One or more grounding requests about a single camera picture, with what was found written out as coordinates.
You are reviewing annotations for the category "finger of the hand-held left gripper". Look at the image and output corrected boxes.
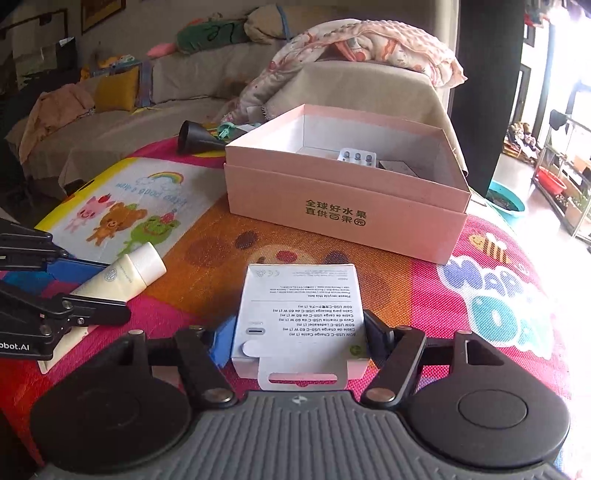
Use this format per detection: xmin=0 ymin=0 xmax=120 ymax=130
xmin=0 ymin=279 xmax=132 ymax=335
xmin=0 ymin=219 xmax=112 ymax=278

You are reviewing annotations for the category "pink cardboard box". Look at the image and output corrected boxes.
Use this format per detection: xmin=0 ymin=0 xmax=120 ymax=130
xmin=224 ymin=104 xmax=472 ymax=265

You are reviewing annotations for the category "yellow cushion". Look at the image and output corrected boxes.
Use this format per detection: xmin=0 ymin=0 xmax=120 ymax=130
xmin=93 ymin=68 xmax=140 ymax=113

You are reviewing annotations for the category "metal rack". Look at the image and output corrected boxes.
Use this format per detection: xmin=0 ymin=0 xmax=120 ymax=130
xmin=533 ymin=111 xmax=591 ymax=252

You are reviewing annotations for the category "white cable box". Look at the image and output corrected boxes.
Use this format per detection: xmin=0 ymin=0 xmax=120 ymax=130
xmin=231 ymin=263 xmax=370 ymax=393

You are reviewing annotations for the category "teal basin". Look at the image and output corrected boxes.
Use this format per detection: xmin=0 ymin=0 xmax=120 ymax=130
xmin=486 ymin=180 xmax=526 ymax=224

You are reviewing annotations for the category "blue cord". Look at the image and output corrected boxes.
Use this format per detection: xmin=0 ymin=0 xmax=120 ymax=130
xmin=276 ymin=4 xmax=293 ymax=42

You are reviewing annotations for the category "beige sofa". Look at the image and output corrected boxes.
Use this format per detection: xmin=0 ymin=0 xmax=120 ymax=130
xmin=4 ymin=44 xmax=453 ymax=195

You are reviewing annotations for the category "green plush pillow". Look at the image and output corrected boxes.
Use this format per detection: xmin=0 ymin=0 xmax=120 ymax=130
xmin=173 ymin=16 xmax=259 ymax=54

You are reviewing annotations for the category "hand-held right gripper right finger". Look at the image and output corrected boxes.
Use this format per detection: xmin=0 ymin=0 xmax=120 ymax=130
xmin=360 ymin=309 xmax=509 ymax=409

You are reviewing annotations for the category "orange cloth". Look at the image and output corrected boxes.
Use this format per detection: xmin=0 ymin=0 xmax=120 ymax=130
xmin=18 ymin=85 xmax=95 ymax=162

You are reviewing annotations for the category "green clip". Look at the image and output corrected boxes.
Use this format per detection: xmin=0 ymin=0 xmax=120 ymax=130
xmin=216 ymin=122 xmax=259 ymax=140

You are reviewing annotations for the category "red basin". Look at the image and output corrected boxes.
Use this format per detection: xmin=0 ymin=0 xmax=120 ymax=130
xmin=536 ymin=166 xmax=568 ymax=195

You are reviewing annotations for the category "grey small carton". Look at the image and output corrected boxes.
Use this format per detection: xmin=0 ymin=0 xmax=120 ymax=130
xmin=379 ymin=159 xmax=419 ymax=178

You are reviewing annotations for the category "pink floral blanket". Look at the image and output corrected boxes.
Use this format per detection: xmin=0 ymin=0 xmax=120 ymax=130
xmin=219 ymin=18 xmax=467 ymax=127

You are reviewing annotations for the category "black hair dryer nozzle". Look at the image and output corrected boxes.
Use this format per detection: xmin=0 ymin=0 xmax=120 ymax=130
xmin=178 ymin=120 xmax=229 ymax=155

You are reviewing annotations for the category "silver blister pack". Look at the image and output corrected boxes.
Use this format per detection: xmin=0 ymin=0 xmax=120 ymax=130
xmin=337 ymin=148 xmax=377 ymax=166

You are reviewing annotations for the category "picture frame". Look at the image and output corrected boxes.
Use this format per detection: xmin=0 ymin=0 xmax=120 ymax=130
xmin=81 ymin=0 xmax=126 ymax=34

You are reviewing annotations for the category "beige pillow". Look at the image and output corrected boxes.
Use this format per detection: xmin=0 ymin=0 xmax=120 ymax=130
xmin=245 ymin=4 xmax=324 ymax=44

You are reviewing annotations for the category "cream tube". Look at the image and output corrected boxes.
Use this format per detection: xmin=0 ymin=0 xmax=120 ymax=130
xmin=37 ymin=242 xmax=167 ymax=374

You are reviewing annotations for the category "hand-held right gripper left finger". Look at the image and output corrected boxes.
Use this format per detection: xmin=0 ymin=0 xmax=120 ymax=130
xmin=108 ymin=316 xmax=238 ymax=409

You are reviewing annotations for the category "black paper bag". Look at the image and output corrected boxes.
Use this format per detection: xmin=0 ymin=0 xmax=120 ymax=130
xmin=55 ymin=37 xmax=78 ymax=72

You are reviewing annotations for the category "colourful printed play mat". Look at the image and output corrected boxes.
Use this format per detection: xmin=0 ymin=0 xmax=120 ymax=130
xmin=0 ymin=134 xmax=559 ymax=467

